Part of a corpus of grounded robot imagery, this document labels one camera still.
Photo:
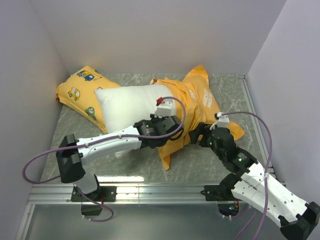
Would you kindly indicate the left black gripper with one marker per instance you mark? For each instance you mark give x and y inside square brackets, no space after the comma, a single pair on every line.
[154,119]

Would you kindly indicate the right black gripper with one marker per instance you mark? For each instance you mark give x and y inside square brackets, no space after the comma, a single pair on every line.
[201,129]

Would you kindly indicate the orange Mickey Mouse pillowcase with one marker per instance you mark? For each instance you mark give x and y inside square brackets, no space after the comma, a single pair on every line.
[200,104]

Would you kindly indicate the white pillow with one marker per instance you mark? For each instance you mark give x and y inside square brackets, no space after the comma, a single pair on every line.
[123,106]

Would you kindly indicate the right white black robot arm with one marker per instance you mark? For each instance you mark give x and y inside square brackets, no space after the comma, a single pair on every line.
[248,182]

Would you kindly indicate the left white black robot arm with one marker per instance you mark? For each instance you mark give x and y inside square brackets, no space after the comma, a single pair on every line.
[74,153]

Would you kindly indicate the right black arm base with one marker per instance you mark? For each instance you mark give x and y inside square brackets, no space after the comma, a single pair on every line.
[217,193]

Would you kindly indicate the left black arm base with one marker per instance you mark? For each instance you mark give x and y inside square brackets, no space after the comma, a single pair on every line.
[102,194]

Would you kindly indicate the yellow car print pillow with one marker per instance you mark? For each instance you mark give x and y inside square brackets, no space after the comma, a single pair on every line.
[78,93]

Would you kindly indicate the right controller board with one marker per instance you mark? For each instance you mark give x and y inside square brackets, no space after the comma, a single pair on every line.
[228,210]

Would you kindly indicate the left black controller box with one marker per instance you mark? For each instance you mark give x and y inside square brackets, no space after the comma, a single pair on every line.
[90,210]

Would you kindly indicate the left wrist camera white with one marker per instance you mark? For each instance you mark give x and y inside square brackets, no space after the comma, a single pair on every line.
[163,107]

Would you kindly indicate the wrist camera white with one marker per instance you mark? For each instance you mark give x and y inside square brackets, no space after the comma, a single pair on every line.
[222,121]
[163,107]

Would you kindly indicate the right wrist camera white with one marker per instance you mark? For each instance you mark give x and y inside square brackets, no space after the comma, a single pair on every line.
[222,121]

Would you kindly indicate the aluminium right side rail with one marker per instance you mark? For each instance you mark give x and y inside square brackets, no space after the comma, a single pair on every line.
[256,123]

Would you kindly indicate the aluminium rail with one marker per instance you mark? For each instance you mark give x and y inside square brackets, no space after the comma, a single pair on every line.
[128,193]
[256,123]

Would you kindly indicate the aluminium front rail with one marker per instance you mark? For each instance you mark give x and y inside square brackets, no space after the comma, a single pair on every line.
[128,193]

